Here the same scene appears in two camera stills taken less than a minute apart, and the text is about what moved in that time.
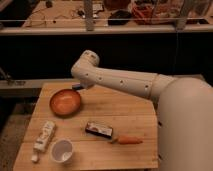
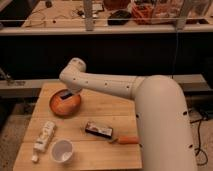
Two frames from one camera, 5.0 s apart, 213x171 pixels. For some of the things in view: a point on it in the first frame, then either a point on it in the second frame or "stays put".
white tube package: (48, 129) stays put
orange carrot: (128, 140) stays put
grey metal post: (89, 21) stays put
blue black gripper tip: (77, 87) to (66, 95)
